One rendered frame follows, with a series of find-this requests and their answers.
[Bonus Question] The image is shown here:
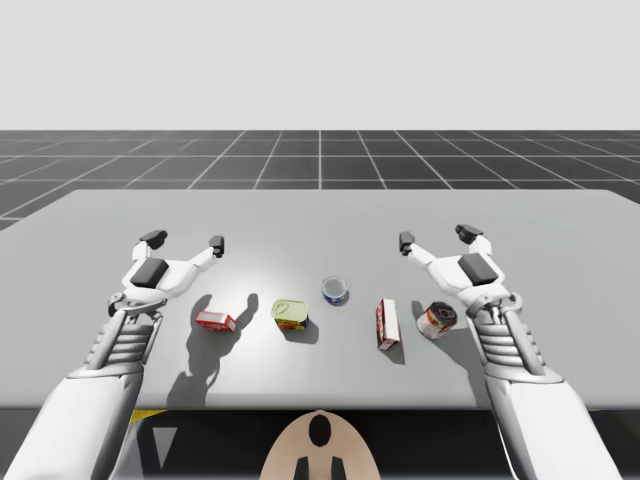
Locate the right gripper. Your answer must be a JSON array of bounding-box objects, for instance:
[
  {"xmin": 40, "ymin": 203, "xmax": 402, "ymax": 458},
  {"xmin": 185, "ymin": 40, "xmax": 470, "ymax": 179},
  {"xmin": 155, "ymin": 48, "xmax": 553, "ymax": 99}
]
[{"xmin": 398, "ymin": 224, "xmax": 510, "ymax": 309}]

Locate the red and white can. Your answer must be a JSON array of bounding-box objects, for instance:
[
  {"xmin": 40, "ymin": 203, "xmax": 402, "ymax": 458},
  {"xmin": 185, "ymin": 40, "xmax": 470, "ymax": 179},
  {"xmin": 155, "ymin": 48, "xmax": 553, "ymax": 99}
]
[{"xmin": 416, "ymin": 301, "xmax": 458, "ymax": 339}]

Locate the red and white carton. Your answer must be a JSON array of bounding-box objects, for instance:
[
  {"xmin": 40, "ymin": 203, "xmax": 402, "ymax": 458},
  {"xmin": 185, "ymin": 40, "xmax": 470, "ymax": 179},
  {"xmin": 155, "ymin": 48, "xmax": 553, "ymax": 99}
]
[{"xmin": 375, "ymin": 298, "xmax": 402, "ymax": 351}]

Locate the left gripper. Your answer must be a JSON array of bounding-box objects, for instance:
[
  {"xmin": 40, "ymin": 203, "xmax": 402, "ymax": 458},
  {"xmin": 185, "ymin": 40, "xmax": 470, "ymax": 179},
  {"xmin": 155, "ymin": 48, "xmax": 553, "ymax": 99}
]
[{"xmin": 121, "ymin": 229, "xmax": 226, "ymax": 305}]

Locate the blue flat can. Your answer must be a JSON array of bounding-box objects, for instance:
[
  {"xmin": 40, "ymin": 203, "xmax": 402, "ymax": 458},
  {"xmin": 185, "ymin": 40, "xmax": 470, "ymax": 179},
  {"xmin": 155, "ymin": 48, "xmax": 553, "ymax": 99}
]
[{"xmin": 320, "ymin": 276, "xmax": 350, "ymax": 307}]

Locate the green and blue rectangular can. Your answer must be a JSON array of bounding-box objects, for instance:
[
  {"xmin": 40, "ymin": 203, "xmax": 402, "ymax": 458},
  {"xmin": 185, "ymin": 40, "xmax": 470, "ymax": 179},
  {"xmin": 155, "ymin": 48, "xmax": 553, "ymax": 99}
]
[{"xmin": 271, "ymin": 298, "xmax": 309, "ymax": 332}]

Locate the tan robot part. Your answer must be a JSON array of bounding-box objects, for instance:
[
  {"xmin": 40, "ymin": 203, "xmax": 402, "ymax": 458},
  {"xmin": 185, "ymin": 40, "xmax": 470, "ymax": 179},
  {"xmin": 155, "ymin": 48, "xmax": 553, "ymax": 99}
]
[{"xmin": 259, "ymin": 408, "xmax": 381, "ymax": 480}]

